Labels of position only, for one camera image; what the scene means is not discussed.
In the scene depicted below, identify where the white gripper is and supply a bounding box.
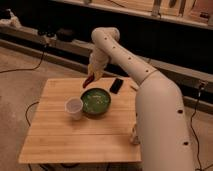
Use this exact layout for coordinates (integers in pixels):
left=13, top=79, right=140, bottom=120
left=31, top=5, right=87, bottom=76
left=88, top=47, right=109, bottom=81

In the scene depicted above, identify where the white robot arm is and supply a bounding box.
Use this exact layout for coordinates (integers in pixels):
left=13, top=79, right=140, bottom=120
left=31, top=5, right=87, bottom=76
left=88, top=27, right=195, bottom=171

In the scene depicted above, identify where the black rectangular block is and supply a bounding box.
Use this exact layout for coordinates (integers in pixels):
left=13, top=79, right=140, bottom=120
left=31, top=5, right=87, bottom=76
left=109, top=78, right=123, bottom=94

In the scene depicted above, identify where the black device on ledge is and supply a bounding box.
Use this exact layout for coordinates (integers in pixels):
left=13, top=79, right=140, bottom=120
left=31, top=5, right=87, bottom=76
left=56, top=28, right=75, bottom=42

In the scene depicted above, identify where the white can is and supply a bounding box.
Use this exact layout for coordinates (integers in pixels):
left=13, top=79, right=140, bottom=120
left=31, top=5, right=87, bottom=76
left=130, top=126, right=140, bottom=145

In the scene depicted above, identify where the wooden table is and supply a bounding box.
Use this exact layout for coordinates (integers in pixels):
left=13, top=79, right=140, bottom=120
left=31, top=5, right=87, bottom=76
left=19, top=78, right=141, bottom=164

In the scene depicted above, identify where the white object on ledge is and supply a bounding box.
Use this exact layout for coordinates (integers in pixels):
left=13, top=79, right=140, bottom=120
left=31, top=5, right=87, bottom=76
left=0, top=9, right=22, bottom=28

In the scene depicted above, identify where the black floor cable left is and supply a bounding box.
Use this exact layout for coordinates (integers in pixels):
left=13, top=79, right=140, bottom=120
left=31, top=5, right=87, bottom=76
left=0, top=46, right=46, bottom=74

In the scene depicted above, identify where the black cable right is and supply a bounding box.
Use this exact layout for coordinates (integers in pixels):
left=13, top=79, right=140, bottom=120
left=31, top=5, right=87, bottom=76
left=189, top=83, right=208, bottom=171

